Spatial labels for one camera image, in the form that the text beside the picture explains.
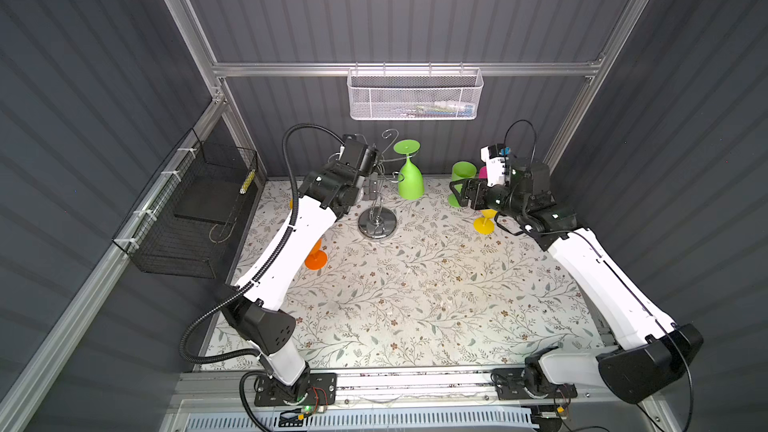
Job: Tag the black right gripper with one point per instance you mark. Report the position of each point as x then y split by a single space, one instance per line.
467 186

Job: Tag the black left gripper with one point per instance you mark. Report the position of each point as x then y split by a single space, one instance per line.
370 173

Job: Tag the green wine glass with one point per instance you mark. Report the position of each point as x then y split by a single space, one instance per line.
461 170
410 179

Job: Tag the yellow wine glass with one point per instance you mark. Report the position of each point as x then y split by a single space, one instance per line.
485 224

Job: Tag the chrome wine glass rack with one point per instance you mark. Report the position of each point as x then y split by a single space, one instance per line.
378 222

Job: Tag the orange wine glass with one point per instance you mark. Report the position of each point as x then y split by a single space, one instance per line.
317 258

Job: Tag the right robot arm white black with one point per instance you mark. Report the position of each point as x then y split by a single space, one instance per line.
650 350

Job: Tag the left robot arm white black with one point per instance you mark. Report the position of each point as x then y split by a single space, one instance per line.
321 199

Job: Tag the yellow marker in basket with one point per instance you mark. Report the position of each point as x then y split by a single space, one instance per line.
247 182

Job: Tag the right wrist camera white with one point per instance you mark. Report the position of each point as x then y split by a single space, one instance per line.
495 159

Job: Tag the white wire mesh basket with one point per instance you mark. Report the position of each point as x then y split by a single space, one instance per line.
414 94

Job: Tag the black wire basket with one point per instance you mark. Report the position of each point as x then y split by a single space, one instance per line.
192 223

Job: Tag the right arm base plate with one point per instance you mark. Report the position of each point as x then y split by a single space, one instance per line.
510 383

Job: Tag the white vented cable duct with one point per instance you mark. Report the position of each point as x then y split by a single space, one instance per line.
408 419

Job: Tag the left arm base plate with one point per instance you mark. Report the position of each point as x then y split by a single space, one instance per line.
311 389

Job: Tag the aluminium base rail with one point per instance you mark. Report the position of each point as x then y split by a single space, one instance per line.
387 387

